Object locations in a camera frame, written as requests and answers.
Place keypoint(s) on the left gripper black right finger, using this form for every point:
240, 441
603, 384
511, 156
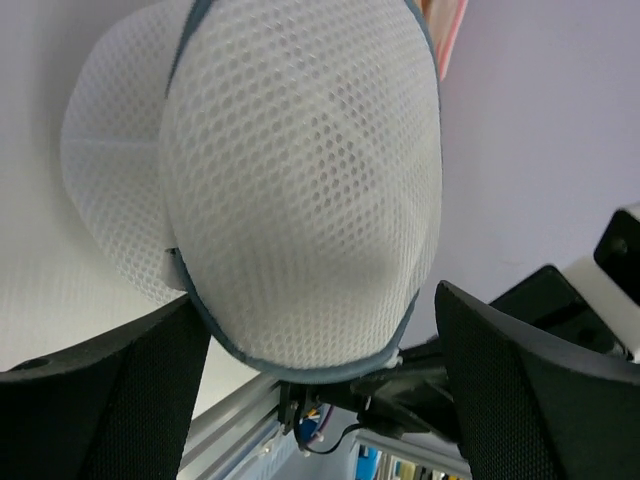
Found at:
531, 405

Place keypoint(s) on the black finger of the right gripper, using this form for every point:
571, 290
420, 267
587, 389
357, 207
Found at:
412, 398

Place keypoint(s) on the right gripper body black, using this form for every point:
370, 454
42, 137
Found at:
547, 301

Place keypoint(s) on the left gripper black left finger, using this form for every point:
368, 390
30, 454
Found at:
117, 406

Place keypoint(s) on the white mesh laundry bag blue trim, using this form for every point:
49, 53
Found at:
279, 162

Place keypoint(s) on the right arm base black plate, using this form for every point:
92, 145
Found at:
295, 400

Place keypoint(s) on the floral orange laundry bag upper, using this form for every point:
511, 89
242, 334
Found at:
443, 19

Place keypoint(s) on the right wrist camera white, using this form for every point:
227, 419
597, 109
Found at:
608, 278

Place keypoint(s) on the aluminium rail front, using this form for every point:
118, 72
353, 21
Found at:
240, 437

